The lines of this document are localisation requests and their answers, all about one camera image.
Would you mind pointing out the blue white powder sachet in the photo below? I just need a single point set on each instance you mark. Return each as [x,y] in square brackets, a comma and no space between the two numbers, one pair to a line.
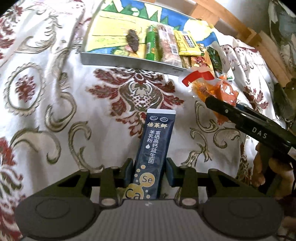
[151,155]

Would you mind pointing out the green stick snack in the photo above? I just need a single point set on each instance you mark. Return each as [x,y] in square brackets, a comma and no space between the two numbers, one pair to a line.
[150,44]

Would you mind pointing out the grey tray with dinosaur drawing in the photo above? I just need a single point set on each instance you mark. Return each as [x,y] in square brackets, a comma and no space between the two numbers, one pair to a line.
[104,43]

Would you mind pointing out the white floral bedspread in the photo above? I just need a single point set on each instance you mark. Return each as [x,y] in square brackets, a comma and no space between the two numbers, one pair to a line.
[59,116]

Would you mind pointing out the wooden bed headboard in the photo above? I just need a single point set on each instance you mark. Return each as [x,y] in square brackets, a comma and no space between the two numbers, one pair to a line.
[212,12]

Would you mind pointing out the dark dried plum snack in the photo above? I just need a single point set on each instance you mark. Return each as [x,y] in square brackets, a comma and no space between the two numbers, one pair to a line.
[132,40]

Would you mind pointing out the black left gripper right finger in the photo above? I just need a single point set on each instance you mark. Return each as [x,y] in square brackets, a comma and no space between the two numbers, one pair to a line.
[228,206]

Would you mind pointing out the green vegetable snack packet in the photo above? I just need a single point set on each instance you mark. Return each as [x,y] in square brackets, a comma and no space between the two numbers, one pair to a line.
[220,61]

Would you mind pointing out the brown cracker pack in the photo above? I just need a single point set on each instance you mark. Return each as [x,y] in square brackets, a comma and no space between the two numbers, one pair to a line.
[168,46]

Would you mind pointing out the orange chips bag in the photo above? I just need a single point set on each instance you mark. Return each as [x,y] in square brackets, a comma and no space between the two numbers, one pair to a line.
[216,92]

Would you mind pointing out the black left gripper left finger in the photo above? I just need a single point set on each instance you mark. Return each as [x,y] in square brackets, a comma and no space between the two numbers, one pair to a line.
[70,206]

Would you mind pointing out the yellow snack pack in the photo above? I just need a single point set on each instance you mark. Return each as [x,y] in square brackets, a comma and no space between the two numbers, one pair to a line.
[187,46]

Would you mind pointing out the pale noodle snack pack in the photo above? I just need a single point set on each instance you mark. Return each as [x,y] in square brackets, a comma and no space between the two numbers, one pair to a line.
[186,61]

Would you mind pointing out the golden orange snack packet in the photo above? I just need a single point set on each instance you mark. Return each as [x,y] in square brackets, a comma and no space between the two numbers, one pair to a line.
[201,61]

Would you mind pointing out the person's hand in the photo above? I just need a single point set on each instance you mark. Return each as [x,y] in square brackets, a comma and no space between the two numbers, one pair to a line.
[264,161]

